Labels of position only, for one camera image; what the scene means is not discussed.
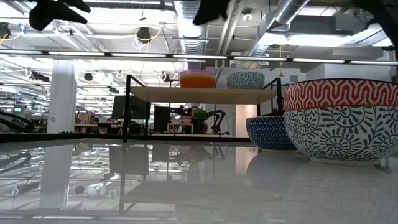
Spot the orange pink plastic bowl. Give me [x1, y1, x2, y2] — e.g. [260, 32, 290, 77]
[179, 69, 216, 89]

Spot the orange and teal patterned bowl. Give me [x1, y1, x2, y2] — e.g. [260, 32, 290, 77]
[226, 71, 266, 90]

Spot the yellow and blue patterned bowl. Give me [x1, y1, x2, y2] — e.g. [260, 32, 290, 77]
[246, 116, 298, 153]

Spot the blue white swirl patterned bowl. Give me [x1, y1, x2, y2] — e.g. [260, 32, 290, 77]
[283, 105, 398, 166]

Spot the black ceiling device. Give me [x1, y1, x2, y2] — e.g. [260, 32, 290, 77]
[136, 27, 152, 44]

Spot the white square column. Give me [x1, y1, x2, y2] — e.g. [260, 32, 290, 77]
[46, 58, 78, 134]

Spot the small potted plant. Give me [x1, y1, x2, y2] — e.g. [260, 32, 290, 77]
[193, 108, 208, 134]

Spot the black upright panel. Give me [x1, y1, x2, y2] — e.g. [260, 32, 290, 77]
[154, 105, 171, 133]

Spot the light wooden side table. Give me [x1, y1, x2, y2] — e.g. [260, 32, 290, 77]
[167, 123, 194, 134]

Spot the black office monitor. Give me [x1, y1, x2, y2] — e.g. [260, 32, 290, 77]
[111, 95, 149, 121]

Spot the silver ribbed ventilation duct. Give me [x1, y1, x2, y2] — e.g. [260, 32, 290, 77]
[172, 0, 208, 71]

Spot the black rail with light strips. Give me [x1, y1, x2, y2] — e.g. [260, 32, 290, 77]
[0, 49, 398, 66]

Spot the wooden shelf black metal frame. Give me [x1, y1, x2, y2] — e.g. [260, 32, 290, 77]
[122, 74, 284, 144]

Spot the black curved cable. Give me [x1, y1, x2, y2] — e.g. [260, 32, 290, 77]
[0, 111, 35, 134]

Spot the black metal table frame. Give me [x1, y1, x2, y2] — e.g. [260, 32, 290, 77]
[0, 133, 252, 144]

